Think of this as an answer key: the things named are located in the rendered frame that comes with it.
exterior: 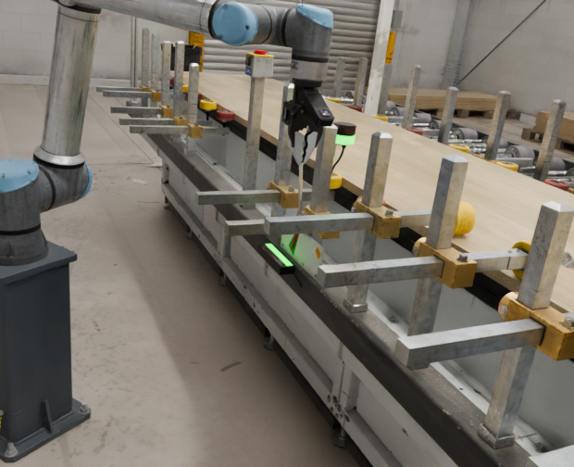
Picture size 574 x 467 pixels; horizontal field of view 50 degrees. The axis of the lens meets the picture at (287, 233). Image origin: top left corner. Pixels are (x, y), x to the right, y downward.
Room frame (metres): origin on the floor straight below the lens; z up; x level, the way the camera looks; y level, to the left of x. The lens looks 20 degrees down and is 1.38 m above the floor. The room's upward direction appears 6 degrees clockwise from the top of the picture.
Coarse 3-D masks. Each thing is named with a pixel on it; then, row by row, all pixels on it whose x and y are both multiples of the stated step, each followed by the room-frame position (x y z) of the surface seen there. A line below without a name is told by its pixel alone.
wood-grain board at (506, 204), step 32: (224, 96) 3.18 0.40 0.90; (384, 128) 2.78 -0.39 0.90; (352, 160) 2.07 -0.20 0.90; (416, 160) 2.18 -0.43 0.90; (480, 160) 2.31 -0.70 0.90; (352, 192) 1.77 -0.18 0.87; (384, 192) 1.72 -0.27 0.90; (416, 192) 1.76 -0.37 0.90; (480, 192) 1.84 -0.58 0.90; (512, 192) 1.88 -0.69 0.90; (544, 192) 1.93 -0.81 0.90; (480, 224) 1.51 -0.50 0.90; (512, 224) 1.54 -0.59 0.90; (512, 288) 1.17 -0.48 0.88
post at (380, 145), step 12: (384, 132) 1.36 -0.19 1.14; (372, 144) 1.35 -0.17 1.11; (384, 144) 1.34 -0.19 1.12; (372, 156) 1.35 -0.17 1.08; (384, 156) 1.34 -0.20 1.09; (372, 168) 1.34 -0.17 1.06; (384, 168) 1.34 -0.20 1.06; (372, 180) 1.33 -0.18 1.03; (384, 180) 1.34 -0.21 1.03; (372, 192) 1.33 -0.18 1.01; (372, 204) 1.33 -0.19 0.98; (360, 240) 1.34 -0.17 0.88; (372, 240) 1.34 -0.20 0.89; (360, 252) 1.33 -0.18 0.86; (372, 252) 1.34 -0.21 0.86; (348, 288) 1.36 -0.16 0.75; (360, 288) 1.34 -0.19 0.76; (348, 300) 1.35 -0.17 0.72; (360, 300) 1.34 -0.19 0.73
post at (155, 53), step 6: (156, 36) 3.36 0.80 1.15; (156, 42) 3.36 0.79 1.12; (156, 48) 3.36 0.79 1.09; (156, 54) 3.36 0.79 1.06; (156, 60) 3.36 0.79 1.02; (156, 66) 3.36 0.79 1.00; (156, 72) 3.36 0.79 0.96; (156, 78) 3.36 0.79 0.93; (156, 84) 3.36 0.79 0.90; (150, 102) 3.37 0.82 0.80; (156, 102) 3.36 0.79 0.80; (150, 114) 3.37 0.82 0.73
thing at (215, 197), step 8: (200, 192) 1.66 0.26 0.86; (208, 192) 1.67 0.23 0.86; (216, 192) 1.67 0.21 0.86; (224, 192) 1.68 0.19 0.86; (232, 192) 1.69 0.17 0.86; (240, 192) 1.70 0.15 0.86; (248, 192) 1.71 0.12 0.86; (256, 192) 1.72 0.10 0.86; (264, 192) 1.73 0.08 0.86; (272, 192) 1.74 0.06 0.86; (280, 192) 1.74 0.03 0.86; (304, 192) 1.78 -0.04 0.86; (200, 200) 1.63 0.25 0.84; (208, 200) 1.65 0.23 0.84; (216, 200) 1.65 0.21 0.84; (224, 200) 1.67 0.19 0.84; (232, 200) 1.68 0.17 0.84; (240, 200) 1.69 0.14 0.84; (248, 200) 1.70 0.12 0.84; (256, 200) 1.71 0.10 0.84; (264, 200) 1.72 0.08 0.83; (272, 200) 1.73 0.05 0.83; (304, 200) 1.78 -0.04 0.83
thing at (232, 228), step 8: (232, 224) 1.42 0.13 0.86; (240, 224) 1.42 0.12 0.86; (248, 224) 1.43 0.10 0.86; (256, 224) 1.44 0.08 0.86; (224, 232) 1.43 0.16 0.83; (232, 232) 1.41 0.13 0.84; (240, 232) 1.42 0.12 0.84; (248, 232) 1.43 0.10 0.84; (256, 232) 1.44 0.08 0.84; (264, 232) 1.45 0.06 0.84
